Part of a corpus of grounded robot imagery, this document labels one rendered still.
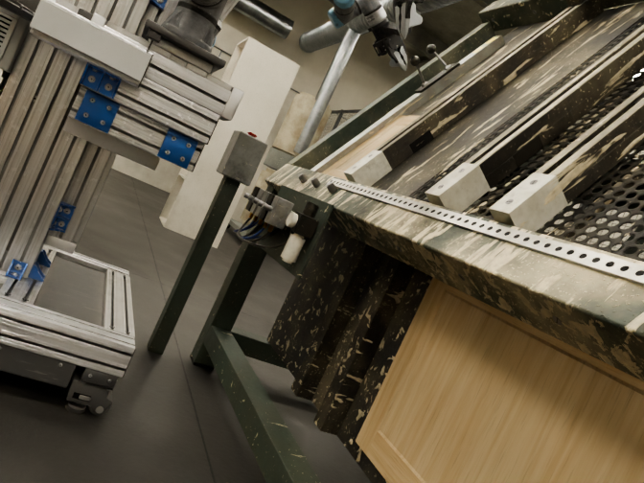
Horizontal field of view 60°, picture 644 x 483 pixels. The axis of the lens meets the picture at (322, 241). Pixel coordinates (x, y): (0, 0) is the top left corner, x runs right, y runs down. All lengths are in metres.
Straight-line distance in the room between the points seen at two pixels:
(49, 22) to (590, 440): 1.42
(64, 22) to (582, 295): 1.24
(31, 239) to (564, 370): 1.48
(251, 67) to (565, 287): 5.15
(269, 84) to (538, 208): 4.91
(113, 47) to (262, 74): 4.42
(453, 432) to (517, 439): 0.18
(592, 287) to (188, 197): 5.11
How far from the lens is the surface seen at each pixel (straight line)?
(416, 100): 2.26
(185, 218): 5.81
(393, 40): 2.32
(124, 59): 1.51
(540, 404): 1.20
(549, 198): 1.17
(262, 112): 5.86
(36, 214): 1.85
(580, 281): 0.93
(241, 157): 2.19
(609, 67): 1.60
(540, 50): 2.11
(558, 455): 1.16
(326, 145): 2.35
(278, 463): 1.51
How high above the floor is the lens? 0.77
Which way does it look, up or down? 2 degrees down
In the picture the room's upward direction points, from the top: 25 degrees clockwise
